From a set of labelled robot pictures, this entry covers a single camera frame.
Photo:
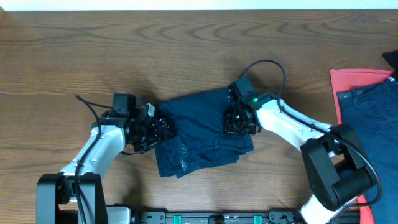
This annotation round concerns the black garment at edge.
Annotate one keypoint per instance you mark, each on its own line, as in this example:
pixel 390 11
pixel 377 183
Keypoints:
pixel 391 58

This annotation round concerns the red cloth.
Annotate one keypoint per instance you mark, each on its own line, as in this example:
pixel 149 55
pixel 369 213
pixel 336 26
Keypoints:
pixel 347 80

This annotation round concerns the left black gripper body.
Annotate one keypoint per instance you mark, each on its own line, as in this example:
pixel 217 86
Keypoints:
pixel 160 132

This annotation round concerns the navy blue shorts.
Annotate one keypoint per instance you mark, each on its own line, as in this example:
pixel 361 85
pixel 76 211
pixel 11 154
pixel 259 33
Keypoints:
pixel 199 141

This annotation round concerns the black mounting rail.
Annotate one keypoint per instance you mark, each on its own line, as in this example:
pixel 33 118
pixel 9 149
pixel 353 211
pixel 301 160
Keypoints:
pixel 217 218

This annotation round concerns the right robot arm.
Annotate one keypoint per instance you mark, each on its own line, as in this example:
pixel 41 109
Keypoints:
pixel 337 167

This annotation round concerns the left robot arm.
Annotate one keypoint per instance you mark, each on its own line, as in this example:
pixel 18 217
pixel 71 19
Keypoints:
pixel 77 191

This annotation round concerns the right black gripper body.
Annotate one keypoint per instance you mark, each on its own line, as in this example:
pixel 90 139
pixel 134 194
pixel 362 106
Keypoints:
pixel 235 123

